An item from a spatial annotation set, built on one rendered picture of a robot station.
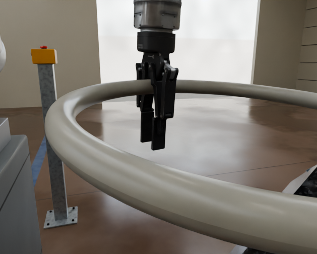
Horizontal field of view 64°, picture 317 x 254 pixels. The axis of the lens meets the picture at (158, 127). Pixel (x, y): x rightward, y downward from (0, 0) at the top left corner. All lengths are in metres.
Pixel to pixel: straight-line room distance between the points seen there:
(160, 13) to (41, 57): 1.17
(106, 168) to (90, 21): 6.42
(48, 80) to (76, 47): 4.91
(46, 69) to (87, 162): 1.45
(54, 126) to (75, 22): 6.32
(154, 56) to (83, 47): 6.00
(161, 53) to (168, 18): 0.06
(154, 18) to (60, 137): 0.33
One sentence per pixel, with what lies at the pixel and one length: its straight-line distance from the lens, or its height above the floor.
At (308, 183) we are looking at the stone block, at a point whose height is 0.81.
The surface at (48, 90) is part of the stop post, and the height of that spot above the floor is 0.85.
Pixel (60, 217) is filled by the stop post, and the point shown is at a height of 0.03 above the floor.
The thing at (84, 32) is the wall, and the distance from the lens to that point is 6.52.
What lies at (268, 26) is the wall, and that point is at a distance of 8.42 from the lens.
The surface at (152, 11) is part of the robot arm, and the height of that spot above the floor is 1.09.
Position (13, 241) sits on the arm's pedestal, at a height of 0.63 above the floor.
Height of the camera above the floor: 1.01
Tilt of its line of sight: 14 degrees down
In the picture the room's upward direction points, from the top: straight up
